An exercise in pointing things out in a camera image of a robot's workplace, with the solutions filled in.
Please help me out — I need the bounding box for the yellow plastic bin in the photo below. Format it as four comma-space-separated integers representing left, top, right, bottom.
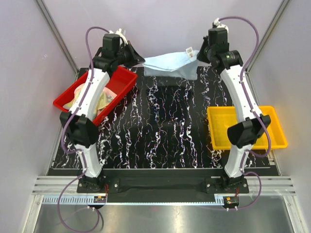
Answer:
207, 106, 288, 150

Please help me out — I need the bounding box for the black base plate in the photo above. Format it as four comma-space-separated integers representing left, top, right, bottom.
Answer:
77, 176, 249, 194

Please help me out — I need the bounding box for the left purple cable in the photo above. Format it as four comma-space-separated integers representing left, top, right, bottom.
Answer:
57, 26, 115, 231

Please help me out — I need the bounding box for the pastel yellow pink towel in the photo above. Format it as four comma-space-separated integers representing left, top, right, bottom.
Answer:
63, 84, 117, 118

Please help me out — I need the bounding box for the purple cable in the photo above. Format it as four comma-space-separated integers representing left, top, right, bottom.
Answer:
57, 26, 115, 231
201, 16, 273, 211

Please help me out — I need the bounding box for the red plastic bin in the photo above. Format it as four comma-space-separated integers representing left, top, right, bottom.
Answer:
53, 66, 138, 126

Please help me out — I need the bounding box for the right connector box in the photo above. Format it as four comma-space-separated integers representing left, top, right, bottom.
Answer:
224, 196, 240, 206

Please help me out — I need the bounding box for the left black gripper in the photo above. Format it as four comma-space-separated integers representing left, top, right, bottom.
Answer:
115, 41, 145, 68

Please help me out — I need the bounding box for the light blue towel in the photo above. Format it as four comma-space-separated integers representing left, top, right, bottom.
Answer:
143, 47, 199, 81

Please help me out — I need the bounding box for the connector box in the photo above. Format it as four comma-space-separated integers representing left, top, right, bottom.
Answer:
93, 196, 107, 203
224, 196, 240, 206

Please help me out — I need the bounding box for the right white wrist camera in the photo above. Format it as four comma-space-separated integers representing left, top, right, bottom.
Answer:
212, 18, 228, 31

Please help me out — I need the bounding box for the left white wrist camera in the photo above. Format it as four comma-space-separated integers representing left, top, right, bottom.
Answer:
109, 28, 128, 44

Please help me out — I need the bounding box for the aluminium rail frame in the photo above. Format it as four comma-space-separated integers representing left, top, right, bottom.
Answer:
32, 176, 295, 196

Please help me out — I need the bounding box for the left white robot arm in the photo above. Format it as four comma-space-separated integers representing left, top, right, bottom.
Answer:
60, 29, 144, 192

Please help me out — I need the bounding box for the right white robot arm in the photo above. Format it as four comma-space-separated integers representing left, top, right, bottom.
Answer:
197, 26, 271, 193

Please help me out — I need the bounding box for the left connector box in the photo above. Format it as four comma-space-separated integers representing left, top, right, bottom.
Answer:
93, 196, 107, 203

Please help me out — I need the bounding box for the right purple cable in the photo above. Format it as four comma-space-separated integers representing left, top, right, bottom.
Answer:
201, 16, 273, 211

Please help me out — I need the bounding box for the white slotted cable duct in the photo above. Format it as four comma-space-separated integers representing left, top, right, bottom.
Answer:
42, 195, 106, 205

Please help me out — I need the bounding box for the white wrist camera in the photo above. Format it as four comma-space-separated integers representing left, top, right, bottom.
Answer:
109, 28, 128, 44
212, 18, 228, 31

